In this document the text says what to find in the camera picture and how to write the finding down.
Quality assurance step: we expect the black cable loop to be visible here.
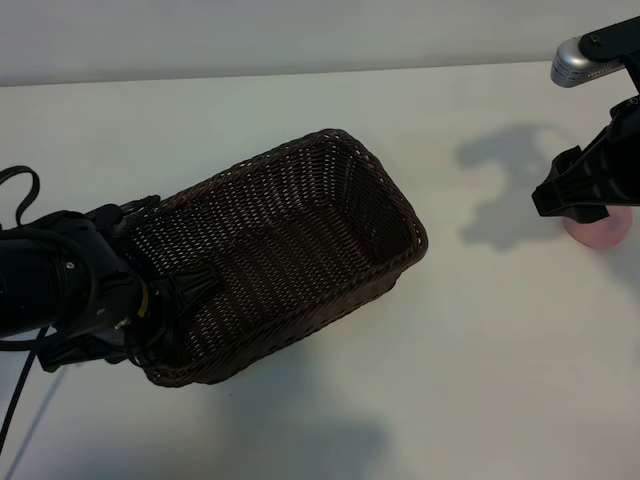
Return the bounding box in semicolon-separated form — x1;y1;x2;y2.
0;166;42;229

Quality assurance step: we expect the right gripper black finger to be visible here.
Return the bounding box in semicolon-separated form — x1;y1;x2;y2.
563;203;612;225
531;127;620;219

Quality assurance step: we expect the dark brown wicker basket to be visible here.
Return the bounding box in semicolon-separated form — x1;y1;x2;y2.
122;127;430;387

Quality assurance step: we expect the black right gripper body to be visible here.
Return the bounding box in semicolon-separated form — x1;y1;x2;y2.
611;94;640;206

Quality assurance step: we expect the pink peach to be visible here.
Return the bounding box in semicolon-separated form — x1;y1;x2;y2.
563;207;632;251

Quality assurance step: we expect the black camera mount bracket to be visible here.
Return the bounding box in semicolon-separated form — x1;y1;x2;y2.
574;14;640;96

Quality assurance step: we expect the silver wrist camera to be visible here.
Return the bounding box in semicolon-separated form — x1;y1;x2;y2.
549;35;627;91

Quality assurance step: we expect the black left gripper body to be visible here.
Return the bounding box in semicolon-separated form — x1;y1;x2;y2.
42;203;174;374

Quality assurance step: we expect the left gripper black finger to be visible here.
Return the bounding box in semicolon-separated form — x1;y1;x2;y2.
148;267;222;359

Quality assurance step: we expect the black braided cable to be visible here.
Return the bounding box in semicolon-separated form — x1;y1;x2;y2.
0;349;39;451

